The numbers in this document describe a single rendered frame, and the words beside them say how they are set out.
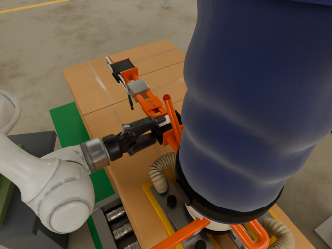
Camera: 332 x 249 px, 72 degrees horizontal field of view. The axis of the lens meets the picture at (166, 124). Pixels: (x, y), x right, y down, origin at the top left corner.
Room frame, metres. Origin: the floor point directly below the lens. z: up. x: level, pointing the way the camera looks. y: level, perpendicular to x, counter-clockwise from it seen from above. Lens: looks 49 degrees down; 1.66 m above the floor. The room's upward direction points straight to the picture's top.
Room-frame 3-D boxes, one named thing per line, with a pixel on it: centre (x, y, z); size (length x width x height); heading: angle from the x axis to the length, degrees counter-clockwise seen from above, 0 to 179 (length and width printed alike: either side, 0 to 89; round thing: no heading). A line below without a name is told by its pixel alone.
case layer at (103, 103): (1.31, 0.12, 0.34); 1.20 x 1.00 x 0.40; 30
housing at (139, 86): (0.66, 0.10, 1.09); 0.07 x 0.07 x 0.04; 30
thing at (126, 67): (0.78, 0.16, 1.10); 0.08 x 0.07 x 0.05; 30
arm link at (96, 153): (0.37, 0.20, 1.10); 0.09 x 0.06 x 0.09; 30
